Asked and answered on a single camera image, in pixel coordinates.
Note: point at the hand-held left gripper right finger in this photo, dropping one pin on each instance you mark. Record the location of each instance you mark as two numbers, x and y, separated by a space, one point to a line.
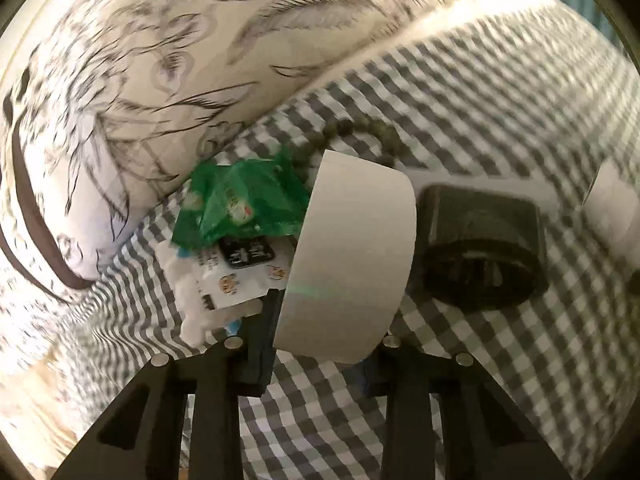
400 375

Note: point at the floral printed pillow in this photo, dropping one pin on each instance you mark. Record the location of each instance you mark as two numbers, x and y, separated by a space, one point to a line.
150 60

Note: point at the black tape roll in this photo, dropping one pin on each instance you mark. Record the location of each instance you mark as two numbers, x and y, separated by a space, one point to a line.
480 225

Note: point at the green and white box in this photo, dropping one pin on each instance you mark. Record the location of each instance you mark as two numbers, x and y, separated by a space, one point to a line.
610 200

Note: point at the white tape roll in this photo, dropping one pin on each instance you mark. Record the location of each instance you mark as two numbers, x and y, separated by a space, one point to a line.
350 240

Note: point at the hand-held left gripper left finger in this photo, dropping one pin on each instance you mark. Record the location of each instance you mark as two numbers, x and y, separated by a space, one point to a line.
257 360

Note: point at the white snack packet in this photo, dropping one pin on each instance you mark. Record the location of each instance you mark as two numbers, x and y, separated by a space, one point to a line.
215 280

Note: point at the grey checked cloth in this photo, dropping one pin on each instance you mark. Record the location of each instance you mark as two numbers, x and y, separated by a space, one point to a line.
500 360

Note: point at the green plastic wrapper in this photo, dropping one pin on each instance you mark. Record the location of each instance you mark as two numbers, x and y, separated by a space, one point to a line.
240 200

